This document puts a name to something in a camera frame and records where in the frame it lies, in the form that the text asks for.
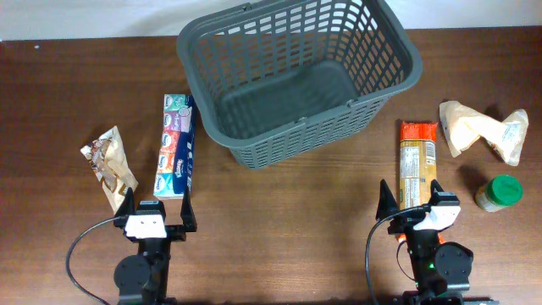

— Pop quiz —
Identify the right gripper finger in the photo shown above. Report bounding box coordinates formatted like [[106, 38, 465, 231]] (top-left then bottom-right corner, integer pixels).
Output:
[[429, 180, 444, 203], [375, 180, 400, 220]]

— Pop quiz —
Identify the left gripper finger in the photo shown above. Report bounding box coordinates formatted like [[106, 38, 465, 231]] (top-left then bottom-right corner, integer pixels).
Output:
[[180, 191, 196, 231], [114, 187, 136, 217]]

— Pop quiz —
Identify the beige pasta bag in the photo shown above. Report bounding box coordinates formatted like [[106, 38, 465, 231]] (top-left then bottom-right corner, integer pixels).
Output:
[[439, 101, 528, 166]]

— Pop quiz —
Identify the green lid glass jar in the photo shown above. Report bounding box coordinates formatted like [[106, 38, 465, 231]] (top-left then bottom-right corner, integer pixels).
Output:
[[474, 175, 523, 212]]

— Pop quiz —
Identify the grey plastic shopping basket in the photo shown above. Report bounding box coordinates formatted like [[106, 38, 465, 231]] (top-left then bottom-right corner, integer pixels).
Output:
[[176, 0, 423, 169]]

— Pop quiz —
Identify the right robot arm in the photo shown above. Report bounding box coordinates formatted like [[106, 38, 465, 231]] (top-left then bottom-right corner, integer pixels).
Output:
[[364, 180, 498, 305]]

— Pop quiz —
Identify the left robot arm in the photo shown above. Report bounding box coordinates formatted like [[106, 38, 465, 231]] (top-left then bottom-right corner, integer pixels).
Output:
[[113, 189, 197, 304]]

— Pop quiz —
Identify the Kleenex tissue multipack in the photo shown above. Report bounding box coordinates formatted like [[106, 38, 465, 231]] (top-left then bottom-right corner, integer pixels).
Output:
[[153, 94, 197, 200]]

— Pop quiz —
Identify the orange spaghetti pasta packet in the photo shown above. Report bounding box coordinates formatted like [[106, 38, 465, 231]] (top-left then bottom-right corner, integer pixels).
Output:
[[398, 120, 445, 245]]

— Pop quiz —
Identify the brown snack pouch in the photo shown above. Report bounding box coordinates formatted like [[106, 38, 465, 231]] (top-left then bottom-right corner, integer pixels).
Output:
[[80, 125, 138, 214]]

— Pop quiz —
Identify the left black cable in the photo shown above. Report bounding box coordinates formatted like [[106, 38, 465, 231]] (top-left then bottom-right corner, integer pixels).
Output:
[[65, 215, 128, 305]]

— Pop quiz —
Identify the black cable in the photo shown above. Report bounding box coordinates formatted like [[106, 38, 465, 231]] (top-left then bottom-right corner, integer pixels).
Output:
[[364, 204, 432, 305], [65, 215, 128, 305]]

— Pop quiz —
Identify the right black cable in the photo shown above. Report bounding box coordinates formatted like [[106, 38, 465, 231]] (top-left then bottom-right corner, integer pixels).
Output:
[[364, 204, 432, 305]]

